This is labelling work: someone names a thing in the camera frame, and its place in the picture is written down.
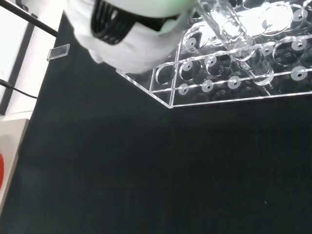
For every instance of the clear plastic test tube rack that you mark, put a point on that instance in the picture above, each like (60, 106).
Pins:
(195, 95)

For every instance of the pale box with red button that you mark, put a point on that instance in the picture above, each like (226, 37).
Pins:
(12, 136)

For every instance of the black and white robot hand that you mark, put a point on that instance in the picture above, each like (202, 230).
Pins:
(136, 48)

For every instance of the black bench cloth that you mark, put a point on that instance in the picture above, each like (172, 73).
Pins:
(146, 158)

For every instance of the black tripod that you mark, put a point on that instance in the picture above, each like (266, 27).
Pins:
(36, 22)

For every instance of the small clear cloth clip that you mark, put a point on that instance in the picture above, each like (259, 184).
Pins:
(58, 52)

